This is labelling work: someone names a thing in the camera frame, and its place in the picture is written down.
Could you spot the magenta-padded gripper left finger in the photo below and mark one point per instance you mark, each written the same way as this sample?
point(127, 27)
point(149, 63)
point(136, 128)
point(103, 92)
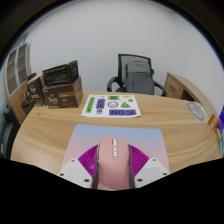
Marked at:
point(75, 171)

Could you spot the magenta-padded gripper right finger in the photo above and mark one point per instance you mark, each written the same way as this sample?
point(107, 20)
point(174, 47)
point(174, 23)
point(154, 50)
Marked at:
point(151, 170)

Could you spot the pink computer mouse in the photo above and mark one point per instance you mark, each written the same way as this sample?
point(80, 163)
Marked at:
point(112, 166)

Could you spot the pink and blue mouse pad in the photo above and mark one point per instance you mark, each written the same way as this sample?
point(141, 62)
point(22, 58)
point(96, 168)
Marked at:
point(83, 136)

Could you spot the printed sticker paper sheet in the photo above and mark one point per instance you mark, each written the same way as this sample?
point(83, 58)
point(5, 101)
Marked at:
point(100, 105)

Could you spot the clear round disc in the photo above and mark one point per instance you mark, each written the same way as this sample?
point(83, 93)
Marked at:
point(196, 110)

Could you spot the small green packet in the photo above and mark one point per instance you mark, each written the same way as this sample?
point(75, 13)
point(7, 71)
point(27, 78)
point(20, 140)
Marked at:
point(221, 143)

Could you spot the wide brown cardboard box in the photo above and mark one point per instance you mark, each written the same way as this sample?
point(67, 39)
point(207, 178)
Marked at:
point(63, 96)

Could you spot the small orange box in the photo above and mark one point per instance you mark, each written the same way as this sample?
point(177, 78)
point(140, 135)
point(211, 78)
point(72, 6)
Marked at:
point(212, 121)

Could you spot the low wooden side cabinet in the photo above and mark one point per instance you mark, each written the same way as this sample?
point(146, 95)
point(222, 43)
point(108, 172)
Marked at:
point(175, 86)

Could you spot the tall brown cardboard box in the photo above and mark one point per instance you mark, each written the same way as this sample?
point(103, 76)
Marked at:
point(34, 91)

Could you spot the grey backpack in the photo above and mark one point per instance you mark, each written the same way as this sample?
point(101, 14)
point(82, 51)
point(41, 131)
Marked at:
point(139, 78)

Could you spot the black cardboard box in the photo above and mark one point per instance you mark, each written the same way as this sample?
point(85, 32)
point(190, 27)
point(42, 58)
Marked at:
point(60, 74)

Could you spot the black mesh office chair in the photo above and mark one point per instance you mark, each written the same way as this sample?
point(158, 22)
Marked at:
point(122, 59)

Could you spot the wooden shelf unit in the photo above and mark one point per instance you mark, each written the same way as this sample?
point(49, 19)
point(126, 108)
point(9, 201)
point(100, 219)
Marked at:
point(13, 73)

